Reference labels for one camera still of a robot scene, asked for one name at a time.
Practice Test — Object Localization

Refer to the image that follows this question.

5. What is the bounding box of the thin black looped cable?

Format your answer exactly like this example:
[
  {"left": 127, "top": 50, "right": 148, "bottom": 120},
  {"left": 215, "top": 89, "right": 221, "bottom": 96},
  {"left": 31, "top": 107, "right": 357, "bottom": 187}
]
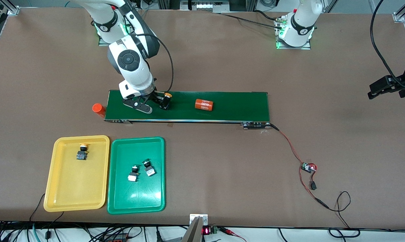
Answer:
[{"left": 328, "top": 191, "right": 361, "bottom": 237}]

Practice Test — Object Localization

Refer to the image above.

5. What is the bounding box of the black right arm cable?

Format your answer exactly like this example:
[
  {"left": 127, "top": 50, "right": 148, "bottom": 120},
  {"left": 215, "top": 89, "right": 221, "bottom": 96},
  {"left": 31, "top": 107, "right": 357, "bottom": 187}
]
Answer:
[{"left": 132, "top": 32, "right": 174, "bottom": 94}]

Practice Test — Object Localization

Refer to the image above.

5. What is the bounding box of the red clip lead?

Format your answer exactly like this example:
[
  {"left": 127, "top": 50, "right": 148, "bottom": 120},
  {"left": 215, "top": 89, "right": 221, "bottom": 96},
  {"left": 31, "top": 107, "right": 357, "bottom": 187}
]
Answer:
[{"left": 222, "top": 228, "right": 246, "bottom": 242}]

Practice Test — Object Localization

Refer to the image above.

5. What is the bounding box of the grey metal bar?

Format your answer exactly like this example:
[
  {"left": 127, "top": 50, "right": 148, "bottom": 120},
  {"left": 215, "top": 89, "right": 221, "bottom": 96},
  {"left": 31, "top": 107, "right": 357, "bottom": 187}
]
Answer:
[{"left": 181, "top": 216, "right": 203, "bottom": 242}]

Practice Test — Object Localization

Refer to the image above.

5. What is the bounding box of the green push button switch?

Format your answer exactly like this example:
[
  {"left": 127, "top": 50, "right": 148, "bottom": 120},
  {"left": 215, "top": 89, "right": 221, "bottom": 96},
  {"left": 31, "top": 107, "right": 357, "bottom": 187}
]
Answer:
[
  {"left": 142, "top": 159, "right": 155, "bottom": 177},
  {"left": 127, "top": 165, "right": 139, "bottom": 182}
]

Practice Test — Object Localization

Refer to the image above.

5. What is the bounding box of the silver mounting bracket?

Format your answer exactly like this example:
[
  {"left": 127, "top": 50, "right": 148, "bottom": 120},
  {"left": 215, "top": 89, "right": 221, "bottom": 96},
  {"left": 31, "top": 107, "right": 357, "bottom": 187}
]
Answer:
[{"left": 190, "top": 214, "right": 208, "bottom": 226}]

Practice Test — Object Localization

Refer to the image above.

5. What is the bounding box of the yellow plastic tray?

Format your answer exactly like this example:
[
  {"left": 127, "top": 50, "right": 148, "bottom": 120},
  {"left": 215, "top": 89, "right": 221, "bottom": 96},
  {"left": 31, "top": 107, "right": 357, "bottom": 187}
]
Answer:
[{"left": 43, "top": 135, "right": 110, "bottom": 213}]

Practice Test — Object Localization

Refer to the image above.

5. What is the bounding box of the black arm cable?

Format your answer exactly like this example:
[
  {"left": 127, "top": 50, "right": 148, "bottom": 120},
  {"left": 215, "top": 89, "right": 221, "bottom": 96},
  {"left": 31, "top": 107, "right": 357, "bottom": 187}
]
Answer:
[
  {"left": 132, "top": 32, "right": 174, "bottom": 94},
  {"left": 370, "top": 0, "right": 405, "bottom": 90}
]

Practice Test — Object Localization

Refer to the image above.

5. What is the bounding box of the aluminium profile frame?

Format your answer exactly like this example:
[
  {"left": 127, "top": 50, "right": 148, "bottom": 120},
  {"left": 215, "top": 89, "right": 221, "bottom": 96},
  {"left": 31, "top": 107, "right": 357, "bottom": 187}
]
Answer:
[{"left": 157, "top": 0, "right": 258, "bottom": 14}]

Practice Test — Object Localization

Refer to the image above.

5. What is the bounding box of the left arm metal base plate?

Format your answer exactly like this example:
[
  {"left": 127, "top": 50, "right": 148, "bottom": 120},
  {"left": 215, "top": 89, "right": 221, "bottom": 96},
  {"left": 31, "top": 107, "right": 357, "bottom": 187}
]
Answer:
[{"left": 276, "top": 17, "right": 312, "bottom": 50}]

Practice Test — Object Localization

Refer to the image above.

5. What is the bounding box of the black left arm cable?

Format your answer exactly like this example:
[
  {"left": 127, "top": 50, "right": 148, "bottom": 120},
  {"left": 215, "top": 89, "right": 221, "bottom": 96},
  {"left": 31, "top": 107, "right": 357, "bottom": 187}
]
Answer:
[{"left": 370, "top": 0, "right": 405, "bottom": 90}]

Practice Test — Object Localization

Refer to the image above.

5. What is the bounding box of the red black conveyor cable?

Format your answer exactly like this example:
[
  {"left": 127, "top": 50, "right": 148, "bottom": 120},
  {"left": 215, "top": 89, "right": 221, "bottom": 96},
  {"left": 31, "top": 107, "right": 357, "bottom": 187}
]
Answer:
[{"left": 270, "top": 124, "right": 305, "bottom": 166}]

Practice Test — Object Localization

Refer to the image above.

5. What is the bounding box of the black base power cable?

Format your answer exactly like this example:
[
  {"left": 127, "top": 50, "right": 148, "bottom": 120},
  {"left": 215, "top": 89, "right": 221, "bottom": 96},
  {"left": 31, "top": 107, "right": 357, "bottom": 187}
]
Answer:
[{"left": 219, "top": 10, "right": 285, "bottom": 29}]

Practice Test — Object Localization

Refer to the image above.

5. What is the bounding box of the green conveyor belt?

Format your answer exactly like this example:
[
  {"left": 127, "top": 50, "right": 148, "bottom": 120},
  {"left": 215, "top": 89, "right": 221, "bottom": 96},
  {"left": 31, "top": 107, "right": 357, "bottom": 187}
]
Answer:
[{"left": 104, "top": 89, "right": 272, "bottom": 130}]

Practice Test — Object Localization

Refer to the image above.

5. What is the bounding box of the red black supply cable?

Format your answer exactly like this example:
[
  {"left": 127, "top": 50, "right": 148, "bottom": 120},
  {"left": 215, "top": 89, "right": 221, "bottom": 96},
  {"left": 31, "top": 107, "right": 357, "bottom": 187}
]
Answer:
[{"left": 298, "top": 163, "right": 330, "bottom": 209}]

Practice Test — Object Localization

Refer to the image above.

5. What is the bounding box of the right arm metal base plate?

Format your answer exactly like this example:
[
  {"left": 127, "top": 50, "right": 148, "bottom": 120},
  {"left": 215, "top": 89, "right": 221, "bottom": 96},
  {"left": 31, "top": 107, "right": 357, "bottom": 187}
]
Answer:
[{"left": 98, "top": 13, "right": 137, "bottom": 47}]

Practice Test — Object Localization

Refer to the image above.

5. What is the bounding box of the green plastic tray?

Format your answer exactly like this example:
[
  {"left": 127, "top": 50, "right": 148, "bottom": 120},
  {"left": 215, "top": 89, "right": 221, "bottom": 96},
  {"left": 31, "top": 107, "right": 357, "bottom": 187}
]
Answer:
[{"left": 107, "top": 136, "right": 166, "bottom": 215}]

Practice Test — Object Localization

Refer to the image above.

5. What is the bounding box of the yellow push button switch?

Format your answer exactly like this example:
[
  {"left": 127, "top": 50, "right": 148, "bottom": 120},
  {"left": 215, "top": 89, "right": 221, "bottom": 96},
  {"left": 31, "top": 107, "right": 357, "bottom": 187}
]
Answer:
[
  {"left": 76, "top": 143, "right": 89, "bottom": 160},
  {"left": 160, "top": 93, "right": 173, "bottom": 111}
]

